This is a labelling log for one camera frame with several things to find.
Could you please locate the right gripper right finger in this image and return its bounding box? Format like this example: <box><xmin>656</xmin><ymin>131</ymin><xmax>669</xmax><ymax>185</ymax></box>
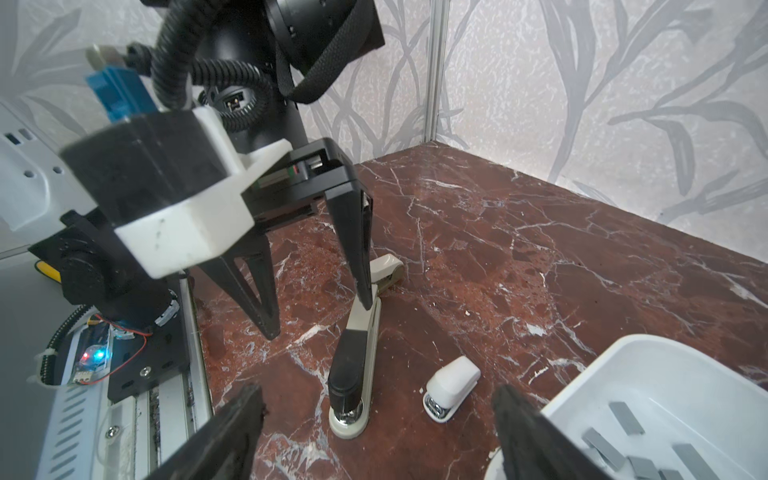
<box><xmin>492</xmin><ymin>385</ymin><xmax>609</xmax><ymax>480</ymax></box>

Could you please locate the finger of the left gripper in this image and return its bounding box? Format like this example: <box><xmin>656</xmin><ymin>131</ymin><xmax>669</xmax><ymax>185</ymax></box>
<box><xmin>198</xmin><ymin>230</ymin><xmax>281</xmax><ymax>341</ymax></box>
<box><xmin>325</xmin><ymin>181</ymin><xmax>373</xmax><ymax>310</ymax></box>

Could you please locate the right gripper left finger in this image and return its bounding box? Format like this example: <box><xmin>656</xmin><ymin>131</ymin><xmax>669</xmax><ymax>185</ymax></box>
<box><xmin>148</xmin><ymin>384</ymin><xmax>266</xmax><ymax>480</ymax></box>

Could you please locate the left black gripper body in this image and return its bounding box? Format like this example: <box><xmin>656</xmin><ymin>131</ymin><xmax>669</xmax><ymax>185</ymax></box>
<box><xmin>243</xmin><ymin>138</ymin><xmax>358</xmax><ymax>232</ymax></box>

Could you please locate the small white mini stapler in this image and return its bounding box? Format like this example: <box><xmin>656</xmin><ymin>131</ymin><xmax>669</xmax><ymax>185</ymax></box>
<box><xmin>422</xmin><ymin>356</ymin><xmax>481</xmax><ymax>423</ymax></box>

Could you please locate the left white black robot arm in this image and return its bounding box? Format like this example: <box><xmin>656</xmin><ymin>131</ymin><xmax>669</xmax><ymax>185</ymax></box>
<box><xmin>1</xmin><ymin>1</ymin><xmax>384</xmax><ymax>339</ymax></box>

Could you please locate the left electronics board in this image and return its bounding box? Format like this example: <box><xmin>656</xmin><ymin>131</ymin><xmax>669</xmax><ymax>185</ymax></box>
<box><xmin>41</xmin><ymin>305</ymin><xmax>181</xmax><ymax>403</ymax></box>

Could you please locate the white rectangular staple tray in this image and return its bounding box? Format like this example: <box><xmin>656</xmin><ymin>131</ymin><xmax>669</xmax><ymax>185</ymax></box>
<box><xmin>482</xmin><ymin>334</ymin><xmax>768</xmax><ymax>480</ymax></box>

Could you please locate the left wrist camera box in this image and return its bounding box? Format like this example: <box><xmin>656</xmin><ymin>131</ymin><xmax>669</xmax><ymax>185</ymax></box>
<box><xmin>60</xmin><ymin>107</ymin><xmax>293</xmax><ymax>279</ymax></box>

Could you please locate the left black corrugated cable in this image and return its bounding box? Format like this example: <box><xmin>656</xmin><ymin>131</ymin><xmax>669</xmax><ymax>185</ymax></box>
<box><xmin>122</xmin><ymin>0</ymin><xmax>277</xmax><ymax>133</ymax></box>

